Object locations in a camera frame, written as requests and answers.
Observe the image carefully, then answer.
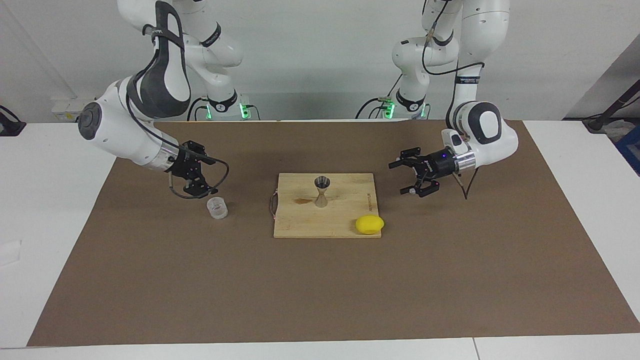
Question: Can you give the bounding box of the black tripod stand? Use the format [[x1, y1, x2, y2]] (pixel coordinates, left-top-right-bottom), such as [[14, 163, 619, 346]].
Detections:
[[582, 80, 640, 133]]

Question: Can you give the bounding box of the black stand foot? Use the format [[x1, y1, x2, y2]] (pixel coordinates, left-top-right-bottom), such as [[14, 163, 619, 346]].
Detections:
[[0, 105, 27, 137]]

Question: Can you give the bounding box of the clear plastic cup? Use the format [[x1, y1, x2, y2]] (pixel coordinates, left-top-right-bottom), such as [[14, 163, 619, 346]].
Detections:
[[206, 197, 229, 220]]

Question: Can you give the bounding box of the wooden cutting board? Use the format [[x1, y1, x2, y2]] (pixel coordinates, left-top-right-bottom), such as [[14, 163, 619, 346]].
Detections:
[[270, 173, 382, 239]]

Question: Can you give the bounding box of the white wall socket strip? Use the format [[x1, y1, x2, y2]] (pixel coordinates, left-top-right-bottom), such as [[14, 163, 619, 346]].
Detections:
[[51, 97, 96, 122]]

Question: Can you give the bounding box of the white paper patch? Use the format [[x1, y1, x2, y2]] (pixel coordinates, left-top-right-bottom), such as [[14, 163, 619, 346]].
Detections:
[[0, 240, 22, 267]]

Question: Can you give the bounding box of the metal double jigger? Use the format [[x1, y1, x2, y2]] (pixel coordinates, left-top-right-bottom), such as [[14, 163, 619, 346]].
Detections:
[[314, 176, 331, 208]]

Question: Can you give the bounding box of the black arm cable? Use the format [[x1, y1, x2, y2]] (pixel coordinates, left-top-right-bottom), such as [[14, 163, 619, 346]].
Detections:
[[421, 0, 486, 201], [125, 75, 231, 200]]

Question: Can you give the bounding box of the brown table mat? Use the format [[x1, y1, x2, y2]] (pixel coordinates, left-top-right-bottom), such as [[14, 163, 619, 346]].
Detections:
[[27, 120, 640, 347]]

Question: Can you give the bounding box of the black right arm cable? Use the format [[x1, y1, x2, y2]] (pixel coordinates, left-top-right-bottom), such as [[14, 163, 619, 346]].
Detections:
[[125, 75, 231, 200]]

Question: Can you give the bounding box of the black base cable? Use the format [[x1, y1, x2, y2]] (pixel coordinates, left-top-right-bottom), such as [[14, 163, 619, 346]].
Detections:
[[186, 97, 261, 122], [355, 75, 431, 120]]

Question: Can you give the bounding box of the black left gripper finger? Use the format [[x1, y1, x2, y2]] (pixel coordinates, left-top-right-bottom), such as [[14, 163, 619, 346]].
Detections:
[[399, 175, 441, 199], [388, 147, 426, 170]]

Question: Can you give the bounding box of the yellow lemon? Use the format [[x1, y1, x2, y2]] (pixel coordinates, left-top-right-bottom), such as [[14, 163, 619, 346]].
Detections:
[[355, 214, 385, 235]]

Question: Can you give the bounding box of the blue crate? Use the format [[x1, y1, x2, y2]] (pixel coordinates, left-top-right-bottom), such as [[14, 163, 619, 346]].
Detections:
[[614, 125, 640, 176]]

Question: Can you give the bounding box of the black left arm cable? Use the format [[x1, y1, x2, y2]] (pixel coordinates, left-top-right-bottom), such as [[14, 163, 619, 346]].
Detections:
[[421, 0, 486, 201]]

